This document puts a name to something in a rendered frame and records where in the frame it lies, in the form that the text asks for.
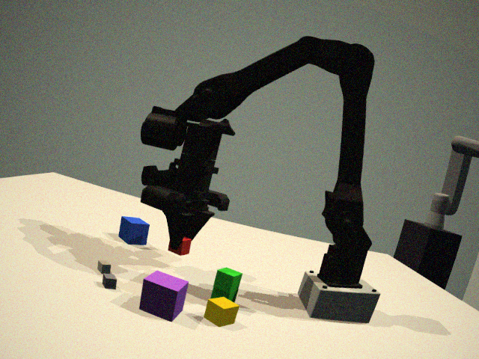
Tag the red block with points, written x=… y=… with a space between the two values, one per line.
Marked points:
x=184 y=248

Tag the purple block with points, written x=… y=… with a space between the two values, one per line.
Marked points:
x=163 y=295

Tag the green block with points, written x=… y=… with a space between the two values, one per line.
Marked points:
x=218 y=293
x=227 y=280

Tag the yellow block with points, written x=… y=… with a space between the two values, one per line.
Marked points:
x=221 y=312

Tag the blue block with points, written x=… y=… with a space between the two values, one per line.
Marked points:
x=133 y=230

